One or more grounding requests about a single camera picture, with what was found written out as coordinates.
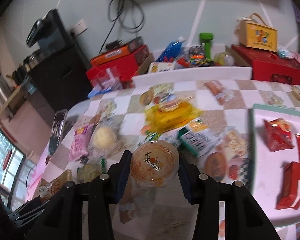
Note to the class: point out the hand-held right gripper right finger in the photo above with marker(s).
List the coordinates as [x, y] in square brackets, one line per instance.
[186, 180]

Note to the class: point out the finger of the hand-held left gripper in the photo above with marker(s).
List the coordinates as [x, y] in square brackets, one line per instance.
[30, 208]

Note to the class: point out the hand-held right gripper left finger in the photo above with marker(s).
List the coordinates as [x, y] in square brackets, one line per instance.
[122, 177]

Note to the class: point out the tan and orange snack packet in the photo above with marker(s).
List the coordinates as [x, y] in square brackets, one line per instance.
[52, 186]

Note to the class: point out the orange jelly cup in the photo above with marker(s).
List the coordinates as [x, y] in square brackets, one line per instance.
[153, 162]

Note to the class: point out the pink snack packet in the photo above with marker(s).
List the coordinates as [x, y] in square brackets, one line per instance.
[78, 145]

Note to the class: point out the yellow soft bread packet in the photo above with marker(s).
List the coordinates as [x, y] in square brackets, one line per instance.
[170, 115]

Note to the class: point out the teal shallow cardboard box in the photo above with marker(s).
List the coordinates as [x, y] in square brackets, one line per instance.
[265, 180]

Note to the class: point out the small red snack packet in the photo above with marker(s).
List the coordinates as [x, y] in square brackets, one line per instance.
[277, 135]

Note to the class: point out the red box-shaped snack packet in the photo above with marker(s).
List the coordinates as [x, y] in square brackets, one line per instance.
[290, 187]

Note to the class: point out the cream bun in clear packet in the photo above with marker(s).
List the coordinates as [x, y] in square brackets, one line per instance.
[103, 137]

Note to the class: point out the green snack packet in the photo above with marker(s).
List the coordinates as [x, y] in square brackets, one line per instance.
[153, 136]

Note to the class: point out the black smartphone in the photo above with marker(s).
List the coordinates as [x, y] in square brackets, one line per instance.
[56, 132]

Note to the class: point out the blue and white box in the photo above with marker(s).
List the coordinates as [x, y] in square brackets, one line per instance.
[95, 93]

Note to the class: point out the clear plastic box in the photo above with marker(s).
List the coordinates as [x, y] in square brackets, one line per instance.
[105, 80]

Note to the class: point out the cardboard box with white front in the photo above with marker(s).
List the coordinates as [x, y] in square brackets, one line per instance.
[190, 76]

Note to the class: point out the plain red box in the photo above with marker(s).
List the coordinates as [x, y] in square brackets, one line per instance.
[125, 65]

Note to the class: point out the black cabinet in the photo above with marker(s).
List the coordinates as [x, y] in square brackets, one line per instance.
[62, 80]

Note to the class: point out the small white and yellow box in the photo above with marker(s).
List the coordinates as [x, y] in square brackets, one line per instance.
[161, 67]

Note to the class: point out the red toy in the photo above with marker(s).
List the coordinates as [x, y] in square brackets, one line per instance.
[182, 62]

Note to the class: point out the pile of colourful toys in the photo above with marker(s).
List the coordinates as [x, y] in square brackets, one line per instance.
[201, 60]

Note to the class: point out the dark red patterned box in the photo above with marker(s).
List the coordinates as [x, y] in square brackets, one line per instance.
[141, 57]

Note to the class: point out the orange flat box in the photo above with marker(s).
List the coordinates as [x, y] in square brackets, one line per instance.
[110, 55]

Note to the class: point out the steel thermos jug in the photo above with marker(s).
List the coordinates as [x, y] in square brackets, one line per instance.
[0, 87]

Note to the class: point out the clear plastic bottle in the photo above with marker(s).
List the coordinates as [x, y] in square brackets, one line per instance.
[225, 58]

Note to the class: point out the blue bead-filled bottle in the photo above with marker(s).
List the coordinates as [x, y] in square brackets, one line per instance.
[171, 50]

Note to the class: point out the dark flat box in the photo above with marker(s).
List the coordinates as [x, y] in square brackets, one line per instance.
[135, 45]

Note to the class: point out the black power adapter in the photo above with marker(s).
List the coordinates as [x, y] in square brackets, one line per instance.
[113, 44]

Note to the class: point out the green dumbbell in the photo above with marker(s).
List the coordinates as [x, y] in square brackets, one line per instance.
[207, 45]

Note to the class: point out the large red gift box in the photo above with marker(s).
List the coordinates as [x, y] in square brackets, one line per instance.
[265, 67]

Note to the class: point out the steel kettle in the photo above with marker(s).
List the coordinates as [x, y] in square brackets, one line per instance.
[32, 61]

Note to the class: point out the black countertop appliance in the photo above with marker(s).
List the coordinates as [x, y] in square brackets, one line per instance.
[55, 35]

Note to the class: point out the light blue packet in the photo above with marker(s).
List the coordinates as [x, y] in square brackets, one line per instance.
[285, 52]

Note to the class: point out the white wall socket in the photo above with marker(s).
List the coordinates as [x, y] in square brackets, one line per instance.
[78, 27]

